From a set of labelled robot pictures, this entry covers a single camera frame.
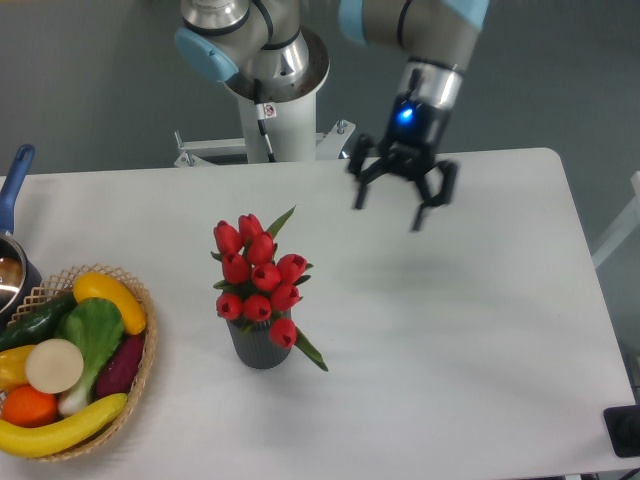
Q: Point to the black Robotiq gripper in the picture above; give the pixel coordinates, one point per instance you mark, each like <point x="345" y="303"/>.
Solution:
<point x="408" y="150"/>

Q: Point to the red tulip bouquet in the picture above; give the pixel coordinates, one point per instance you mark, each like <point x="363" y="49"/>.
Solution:
<point x="258" y="285"/>

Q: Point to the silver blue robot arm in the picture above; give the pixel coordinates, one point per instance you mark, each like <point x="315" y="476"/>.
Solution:
<point x="274" y="66"/>

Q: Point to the dark grey ribbed vase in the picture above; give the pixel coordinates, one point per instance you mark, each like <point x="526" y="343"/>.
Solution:
<point x="254" y="346"/>

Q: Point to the black device at edge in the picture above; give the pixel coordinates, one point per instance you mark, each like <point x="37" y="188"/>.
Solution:
<point x="622" y="425"/>

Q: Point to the yellow squash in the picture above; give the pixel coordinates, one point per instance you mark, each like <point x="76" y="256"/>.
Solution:
<point x="98" y="285"/>

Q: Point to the green bok choy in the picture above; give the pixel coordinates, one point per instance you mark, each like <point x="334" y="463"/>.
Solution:
<point x="95" y="327"/>

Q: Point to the purple sweet potato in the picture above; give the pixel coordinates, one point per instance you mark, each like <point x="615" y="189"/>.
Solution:
<point x="119" y="373"/>

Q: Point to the woven wicker basket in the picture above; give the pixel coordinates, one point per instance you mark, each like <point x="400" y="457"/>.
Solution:
<point x="63" y="282"/>

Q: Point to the green cucumber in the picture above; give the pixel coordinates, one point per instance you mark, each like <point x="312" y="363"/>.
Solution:
<point x="39" y="324"/>

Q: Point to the white round radish slice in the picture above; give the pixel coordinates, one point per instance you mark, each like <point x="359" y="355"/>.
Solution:
<point x="54" y="366"/>

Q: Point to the yellow bell pepper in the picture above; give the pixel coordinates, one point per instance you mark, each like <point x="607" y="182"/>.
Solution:
<point x="13" y="367"/>

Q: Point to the orange fruit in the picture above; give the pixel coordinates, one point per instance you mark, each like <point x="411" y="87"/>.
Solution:
<point x="28" y="407"/>

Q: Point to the yellow banana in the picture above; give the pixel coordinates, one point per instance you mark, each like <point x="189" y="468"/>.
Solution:
<point x="65" y="434"/>

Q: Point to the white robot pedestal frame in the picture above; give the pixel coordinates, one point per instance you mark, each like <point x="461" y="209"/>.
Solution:
<point x="271" y="132"/>

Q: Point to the blue handled saucepan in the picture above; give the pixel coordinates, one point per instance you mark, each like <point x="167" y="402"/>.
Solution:
<point x="18" y="275"/>

